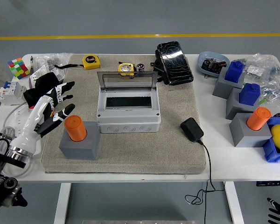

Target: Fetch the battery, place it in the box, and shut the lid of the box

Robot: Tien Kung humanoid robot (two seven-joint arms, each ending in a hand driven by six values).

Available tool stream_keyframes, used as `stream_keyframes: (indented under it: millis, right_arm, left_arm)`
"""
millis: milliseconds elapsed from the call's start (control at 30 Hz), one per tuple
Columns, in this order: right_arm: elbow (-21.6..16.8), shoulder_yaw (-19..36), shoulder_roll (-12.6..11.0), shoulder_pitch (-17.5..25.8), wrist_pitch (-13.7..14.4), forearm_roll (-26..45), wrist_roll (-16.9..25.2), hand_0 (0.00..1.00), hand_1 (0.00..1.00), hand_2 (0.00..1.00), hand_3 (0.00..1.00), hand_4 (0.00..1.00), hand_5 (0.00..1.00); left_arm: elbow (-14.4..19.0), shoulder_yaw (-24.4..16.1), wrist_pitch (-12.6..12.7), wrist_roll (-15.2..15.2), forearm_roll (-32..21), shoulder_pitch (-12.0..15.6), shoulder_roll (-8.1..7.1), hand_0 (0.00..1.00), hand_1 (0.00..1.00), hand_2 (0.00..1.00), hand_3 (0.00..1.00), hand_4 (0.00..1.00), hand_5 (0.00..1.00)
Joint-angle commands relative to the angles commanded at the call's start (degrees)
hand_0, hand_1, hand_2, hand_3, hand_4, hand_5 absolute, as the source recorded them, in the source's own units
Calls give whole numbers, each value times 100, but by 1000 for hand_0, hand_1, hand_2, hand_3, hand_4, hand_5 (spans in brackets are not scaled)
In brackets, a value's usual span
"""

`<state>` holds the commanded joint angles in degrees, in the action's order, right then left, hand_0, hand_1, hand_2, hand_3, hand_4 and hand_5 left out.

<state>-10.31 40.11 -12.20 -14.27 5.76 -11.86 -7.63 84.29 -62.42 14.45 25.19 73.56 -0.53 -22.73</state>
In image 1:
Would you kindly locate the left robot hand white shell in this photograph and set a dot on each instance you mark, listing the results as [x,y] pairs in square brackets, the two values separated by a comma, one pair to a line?
[32,121]

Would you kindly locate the orange cylinder battery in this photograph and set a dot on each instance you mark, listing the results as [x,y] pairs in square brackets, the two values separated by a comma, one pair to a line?
[259,117]
[75,128]

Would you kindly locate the grey plastic junction box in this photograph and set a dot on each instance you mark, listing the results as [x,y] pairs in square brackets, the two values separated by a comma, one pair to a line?
[128,116]

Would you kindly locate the smoked transparent box lid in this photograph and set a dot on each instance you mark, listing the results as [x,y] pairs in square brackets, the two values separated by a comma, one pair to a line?
[130,82]

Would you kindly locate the blue battery block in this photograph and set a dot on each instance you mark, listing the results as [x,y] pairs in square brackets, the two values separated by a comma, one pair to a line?
[249,94]
[234,72]

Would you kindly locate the black table control panel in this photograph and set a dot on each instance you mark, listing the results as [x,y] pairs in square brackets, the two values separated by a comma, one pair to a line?
[271,183]

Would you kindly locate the white circuit breaker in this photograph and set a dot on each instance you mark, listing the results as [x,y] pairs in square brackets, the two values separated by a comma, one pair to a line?
[10,93]

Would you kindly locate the black cloth pouch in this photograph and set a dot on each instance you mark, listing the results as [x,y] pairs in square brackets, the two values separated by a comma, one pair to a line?
[44,80]

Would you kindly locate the white table leg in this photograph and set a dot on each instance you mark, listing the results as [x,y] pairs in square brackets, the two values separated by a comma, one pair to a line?
[234,203]
[61,203]

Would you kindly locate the white and purple packet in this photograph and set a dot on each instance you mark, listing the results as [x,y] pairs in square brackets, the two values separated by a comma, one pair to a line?
[38,73]

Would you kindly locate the colourful puzzle cube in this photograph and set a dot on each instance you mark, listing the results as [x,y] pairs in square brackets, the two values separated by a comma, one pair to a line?
[18,68]

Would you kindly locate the thin black screwdriver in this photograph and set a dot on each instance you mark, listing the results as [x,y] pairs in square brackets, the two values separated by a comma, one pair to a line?
[31,63]

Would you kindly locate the grey block with round hole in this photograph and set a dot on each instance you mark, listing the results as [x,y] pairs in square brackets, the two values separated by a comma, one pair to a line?
[84,149]

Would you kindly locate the blue plastic bin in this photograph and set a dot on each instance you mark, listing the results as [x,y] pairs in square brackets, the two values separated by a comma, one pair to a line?
[273,154]

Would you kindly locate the clear bag of parts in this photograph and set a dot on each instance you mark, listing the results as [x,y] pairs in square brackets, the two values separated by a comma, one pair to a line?
[51,59]

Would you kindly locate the square yellow tape measure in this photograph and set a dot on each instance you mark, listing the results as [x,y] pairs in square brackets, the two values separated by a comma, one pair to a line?
[91,61]

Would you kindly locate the grey holder block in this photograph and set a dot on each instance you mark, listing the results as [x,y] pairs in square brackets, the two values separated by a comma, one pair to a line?
[245,135]
[233,107]
[221,87]

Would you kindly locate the small black object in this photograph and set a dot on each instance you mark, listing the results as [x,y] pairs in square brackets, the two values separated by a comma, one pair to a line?
[278,115]

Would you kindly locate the rounded yellow tape measure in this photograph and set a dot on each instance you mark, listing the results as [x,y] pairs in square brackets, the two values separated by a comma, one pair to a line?
[126,67]

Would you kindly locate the grey-brown mat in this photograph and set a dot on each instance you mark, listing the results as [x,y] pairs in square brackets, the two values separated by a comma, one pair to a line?
[142,149]

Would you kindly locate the green strip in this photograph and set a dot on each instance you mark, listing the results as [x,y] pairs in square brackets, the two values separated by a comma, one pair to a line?
[262,100]

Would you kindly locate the small black capacitor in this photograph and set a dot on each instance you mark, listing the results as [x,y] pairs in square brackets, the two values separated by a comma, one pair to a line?
[140,67]

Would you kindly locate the clear bags of small parts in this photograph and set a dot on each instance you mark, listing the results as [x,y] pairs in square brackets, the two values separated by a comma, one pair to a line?
[268,77]

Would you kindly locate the dark electronic components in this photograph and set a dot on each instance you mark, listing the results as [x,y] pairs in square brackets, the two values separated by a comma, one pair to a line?
[212,65]

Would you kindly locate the light blue bowl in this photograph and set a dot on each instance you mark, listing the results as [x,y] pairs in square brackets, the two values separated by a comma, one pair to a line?
[204,57]

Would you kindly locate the black glossy device on bracket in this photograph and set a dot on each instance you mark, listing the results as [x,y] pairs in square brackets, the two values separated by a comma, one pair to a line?
[175,63]

